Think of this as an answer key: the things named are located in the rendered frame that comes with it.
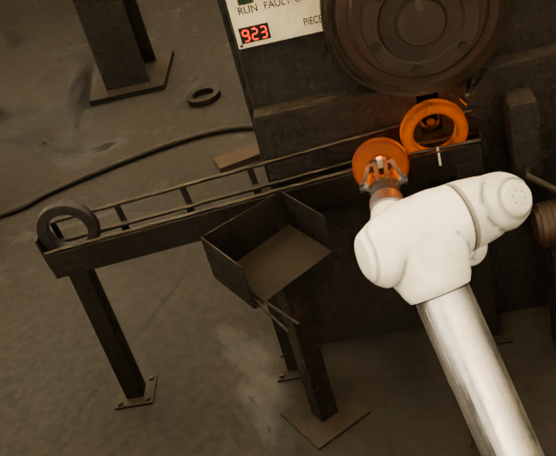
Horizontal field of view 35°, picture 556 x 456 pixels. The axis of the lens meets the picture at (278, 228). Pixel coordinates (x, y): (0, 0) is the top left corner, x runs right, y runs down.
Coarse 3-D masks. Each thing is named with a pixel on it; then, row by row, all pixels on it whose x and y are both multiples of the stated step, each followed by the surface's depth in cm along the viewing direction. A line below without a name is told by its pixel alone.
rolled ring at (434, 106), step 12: (420, 108) 231; (432, 108) 231; (444, 108) 231; (456, 108) 231; (408, 120) 232; (456, 120) 233; (408, 132) 234; (456, 132) 236; (408, 144) 236; (444, 144) 240
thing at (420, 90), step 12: (324, 0) 212; (504, 0) 212; (324, 12) 214; (504, 12) 214; (324, 24) 216; (504, 24) 216; (324, 36) 218; (336, 36) 218; (492, 36) 218; (336, 48) 219; (492, 48) 219; (336, 60) 221; (348, 60) 221; (480, 60) 221; (348, 72) 223; (360, 72) 223; (468, 72) 223; (372, 84) 225; (384, 84) 225; (432, 84) 225; (444, 84) 225
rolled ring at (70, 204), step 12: (60, 204) 250; (72, 204) 250; (48, 216) 251; (84, 216) 251; (96, 216) 254; (36, 228) 253; (48, 228) 255; (96, 228) 253; (48, 240) 256; (60, 240) 259; (84, 240) 258
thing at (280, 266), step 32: (224, 224) 229; (256, 224) 235; (288, 224) 242; (320, 224) 225; (224, 256) 218; (256, 256) 235; (288, 256) 231; (320, 256) 227; (256, 288) 224; (288, 288) 232; (288, 320) 240; (320, 352) 248; (320, 384) 253; (288, 416) 265; (320, 416) 259; (352, 416) 259; (320, 448) 253
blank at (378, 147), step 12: (372, 144) 232; (384, 144) 232; (396, 144) 232; (360, 156) 234; (372, 156) 234; (384, 156) 234; (396, 156) 233; (360, 168) 235; (408, 168) 235; (360, 180) 237; (372, 180) 237
